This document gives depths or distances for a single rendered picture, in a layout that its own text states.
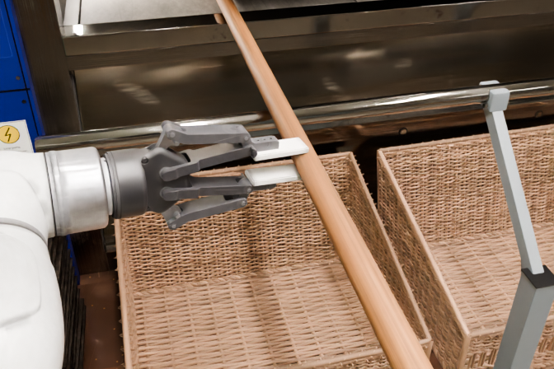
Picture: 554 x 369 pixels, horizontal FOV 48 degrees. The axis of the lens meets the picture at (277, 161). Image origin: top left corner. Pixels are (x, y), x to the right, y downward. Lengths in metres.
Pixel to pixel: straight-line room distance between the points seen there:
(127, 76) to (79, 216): 0.68
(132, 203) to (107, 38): 0.63
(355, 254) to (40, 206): 0.31
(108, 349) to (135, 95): 0.54
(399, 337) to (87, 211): 0.33
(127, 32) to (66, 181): 0.64
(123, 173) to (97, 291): 0.88
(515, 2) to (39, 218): 1.14
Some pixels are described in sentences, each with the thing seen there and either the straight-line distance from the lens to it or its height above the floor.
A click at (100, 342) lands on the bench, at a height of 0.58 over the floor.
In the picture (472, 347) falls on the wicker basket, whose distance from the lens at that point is 1.27.
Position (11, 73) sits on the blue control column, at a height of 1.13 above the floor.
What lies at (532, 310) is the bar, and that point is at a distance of 1.07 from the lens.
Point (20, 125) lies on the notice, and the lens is 1.31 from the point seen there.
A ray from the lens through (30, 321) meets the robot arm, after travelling 0.53.
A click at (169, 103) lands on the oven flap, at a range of 1.32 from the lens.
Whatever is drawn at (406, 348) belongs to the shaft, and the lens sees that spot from 0.53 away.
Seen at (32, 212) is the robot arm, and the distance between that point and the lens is 0.63.
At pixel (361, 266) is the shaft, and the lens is 0.59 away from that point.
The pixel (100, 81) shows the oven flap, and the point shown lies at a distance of 1.31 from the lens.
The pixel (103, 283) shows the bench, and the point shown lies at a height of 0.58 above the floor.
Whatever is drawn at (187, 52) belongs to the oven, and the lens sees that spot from 1.27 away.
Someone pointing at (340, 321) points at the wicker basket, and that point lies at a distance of 1.40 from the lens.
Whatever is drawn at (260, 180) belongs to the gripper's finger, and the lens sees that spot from 0.73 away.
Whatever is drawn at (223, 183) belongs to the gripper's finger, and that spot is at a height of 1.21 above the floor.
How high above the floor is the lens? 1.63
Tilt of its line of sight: 34 degrees down
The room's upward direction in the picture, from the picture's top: straight up
